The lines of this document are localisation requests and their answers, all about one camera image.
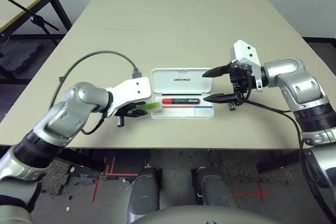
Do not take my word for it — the black marker with red cap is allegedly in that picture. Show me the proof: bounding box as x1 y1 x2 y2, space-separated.
161 98 202 105

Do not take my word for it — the grey robot leg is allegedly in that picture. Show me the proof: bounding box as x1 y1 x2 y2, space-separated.
191 166 238 209
128 166 161 218

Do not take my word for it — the grey robot left leg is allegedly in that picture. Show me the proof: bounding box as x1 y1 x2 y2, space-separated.
128 166 161 218

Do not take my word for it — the grey left camera cable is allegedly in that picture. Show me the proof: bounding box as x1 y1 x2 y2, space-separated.
48 50 144 109

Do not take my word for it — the white plastic pencil case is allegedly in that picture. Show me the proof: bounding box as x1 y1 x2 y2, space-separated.
150 68 215 120

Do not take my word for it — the wooden side table black frame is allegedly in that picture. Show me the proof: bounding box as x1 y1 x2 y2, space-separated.
0 0 73 83

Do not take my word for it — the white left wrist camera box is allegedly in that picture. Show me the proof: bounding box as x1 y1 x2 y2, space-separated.
106 77 152 117

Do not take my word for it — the grey robot right leg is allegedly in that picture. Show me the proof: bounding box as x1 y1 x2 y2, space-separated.
191 166 238 209

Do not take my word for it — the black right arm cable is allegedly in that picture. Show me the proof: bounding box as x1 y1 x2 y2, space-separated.
235 87 336 224

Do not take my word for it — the dark foam mat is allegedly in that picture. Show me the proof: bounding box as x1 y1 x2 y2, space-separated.
0 40 44 75

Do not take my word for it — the green transparent lead refill box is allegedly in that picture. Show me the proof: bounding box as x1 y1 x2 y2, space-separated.
136 102 161 111

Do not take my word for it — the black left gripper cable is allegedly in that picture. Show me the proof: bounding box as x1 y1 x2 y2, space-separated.
80 110 110 136

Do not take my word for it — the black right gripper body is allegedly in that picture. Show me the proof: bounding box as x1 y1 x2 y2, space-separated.
229 62 255 104

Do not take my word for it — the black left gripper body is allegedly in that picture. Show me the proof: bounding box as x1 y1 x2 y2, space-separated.
115 104 135 118

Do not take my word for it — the black boom stand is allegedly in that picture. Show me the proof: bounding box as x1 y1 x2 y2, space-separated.
0 0 60 46

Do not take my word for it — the speckled grey floor mat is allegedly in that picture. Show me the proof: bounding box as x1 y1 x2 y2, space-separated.
208 150 305 185
40 157 73 196

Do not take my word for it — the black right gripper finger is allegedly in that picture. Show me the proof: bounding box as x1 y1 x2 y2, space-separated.
201 63 233 79
203 92 237 104

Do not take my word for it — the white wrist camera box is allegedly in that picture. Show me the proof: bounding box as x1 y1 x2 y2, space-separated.
106 77 152 117
230 39 263 92

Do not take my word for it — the grey robot torso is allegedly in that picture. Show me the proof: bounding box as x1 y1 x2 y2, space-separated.
128 204 297 224

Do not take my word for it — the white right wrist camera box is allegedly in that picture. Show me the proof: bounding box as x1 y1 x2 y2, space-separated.
230 39 263 92

